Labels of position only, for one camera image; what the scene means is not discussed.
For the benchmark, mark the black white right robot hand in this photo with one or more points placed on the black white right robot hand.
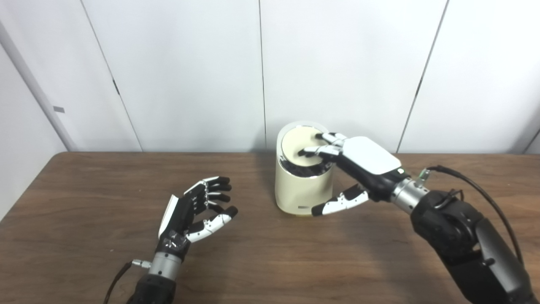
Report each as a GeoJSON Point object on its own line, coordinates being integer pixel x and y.
{"type": "Point", "coordinates": [367, 160]}

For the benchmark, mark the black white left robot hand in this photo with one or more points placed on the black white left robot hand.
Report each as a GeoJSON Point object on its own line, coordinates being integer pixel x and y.
{"type": "Point", "coordinates": [179, 219]}

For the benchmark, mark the cream-colored round bin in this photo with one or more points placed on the cream-colored round bin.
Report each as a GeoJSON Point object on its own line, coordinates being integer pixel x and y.
{"type": "Point", "coordinates": [299, 190]}

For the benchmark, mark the cream round bin lid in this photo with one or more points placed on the cream round bin lid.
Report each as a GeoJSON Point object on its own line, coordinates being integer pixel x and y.
{"type": "Point", "coordinates": [295, 141]}

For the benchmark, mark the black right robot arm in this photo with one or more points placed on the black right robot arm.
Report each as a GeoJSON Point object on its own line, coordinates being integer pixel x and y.
{"type": "Point", "coordinates": [464, 240]}

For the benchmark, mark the black wall panel hinge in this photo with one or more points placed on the black wall panel hinge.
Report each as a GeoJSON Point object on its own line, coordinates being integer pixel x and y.
{"type": "Point", "coordinates": [116, 87]}

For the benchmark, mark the small gray wall tag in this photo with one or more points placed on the small gray wall tag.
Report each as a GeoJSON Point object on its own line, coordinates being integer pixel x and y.
{"type": "Point", "coordinates": [59, 109]}

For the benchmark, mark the gray wall corner trim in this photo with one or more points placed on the gray wall corner trim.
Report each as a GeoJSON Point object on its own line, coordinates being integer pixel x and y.
{"type": "Point", "coordinates": [38, 84]}

